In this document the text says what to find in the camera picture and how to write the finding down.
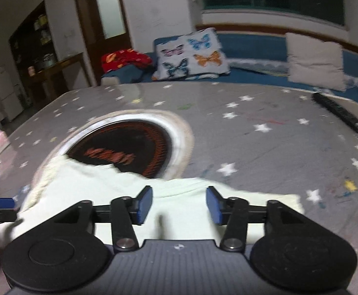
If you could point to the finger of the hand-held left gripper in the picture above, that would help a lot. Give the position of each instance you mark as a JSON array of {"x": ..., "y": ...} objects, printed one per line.
[{"x": 1, "y": 203}]

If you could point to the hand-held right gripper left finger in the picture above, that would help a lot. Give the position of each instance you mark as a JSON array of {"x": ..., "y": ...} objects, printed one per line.
[{"x": 145, "y": 204}]

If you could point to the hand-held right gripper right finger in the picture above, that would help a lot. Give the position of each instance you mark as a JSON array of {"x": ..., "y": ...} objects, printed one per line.
[{"x": 214, "y": 204}]

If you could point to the light green garment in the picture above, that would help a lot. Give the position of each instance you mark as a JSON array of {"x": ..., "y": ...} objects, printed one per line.
[{"x": 179, "y": 190}]

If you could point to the round built-in hotplate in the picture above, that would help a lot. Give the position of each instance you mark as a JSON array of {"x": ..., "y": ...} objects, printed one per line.
[{"x": 120, "y": 141}]

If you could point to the grey star-printed tablecloth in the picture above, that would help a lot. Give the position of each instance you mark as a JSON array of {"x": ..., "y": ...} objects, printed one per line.
[{"x": 274, "y": 147}]

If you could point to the red printed blanket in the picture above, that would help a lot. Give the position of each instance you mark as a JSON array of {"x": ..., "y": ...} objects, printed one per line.
[{"x": 123, "y": 60}]

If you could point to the glass jar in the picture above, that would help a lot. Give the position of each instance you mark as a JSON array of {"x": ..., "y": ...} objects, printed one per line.
[{"x": 45, "y": 61}]

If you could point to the butterfly print pillow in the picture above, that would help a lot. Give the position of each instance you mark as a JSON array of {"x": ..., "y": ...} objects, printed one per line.
[{"x": 191, "y": 55}]

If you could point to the black remote control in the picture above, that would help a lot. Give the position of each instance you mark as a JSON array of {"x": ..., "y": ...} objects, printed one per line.
[{"x": 338, "y": 112}]

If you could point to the wooden side table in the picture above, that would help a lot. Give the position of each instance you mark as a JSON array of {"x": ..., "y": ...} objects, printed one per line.
[{"x": 71, "y": 61}]

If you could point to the blue sofa bench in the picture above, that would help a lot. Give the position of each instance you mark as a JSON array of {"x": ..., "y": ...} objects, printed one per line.
[{"x": 252, "y": 49}]

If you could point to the dark wooden shelf cabinet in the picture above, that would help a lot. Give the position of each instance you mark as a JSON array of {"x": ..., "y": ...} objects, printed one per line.
[{"x": 28, "y": 43}]

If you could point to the beige pillow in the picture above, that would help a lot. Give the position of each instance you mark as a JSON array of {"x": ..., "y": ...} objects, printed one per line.
[{"x": 315, "y": 61}]

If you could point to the dark wooden door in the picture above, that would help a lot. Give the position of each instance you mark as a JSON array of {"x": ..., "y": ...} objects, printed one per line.
[{"x": 87, "y": 30}]

